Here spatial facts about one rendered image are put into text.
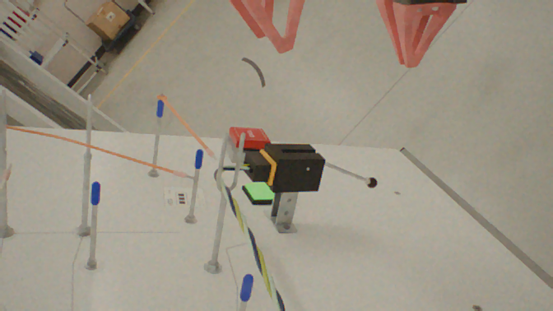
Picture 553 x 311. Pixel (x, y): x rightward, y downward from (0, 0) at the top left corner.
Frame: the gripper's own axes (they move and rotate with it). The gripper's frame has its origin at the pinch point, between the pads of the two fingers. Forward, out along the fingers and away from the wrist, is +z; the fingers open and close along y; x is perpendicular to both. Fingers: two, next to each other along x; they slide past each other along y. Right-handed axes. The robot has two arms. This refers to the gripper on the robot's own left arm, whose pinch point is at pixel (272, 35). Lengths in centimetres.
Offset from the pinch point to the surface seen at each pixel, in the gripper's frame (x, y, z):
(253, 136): -0.7, -16.5, 19.4
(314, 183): -0.1, 2.5, 16.6
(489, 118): 106, -92, 98
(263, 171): -5.1, 1.8, 12.9
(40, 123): -30, -53, 21
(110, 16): 21, -699, 173
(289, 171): -2.6, 2.4, 13.9
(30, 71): -31, -85, 21
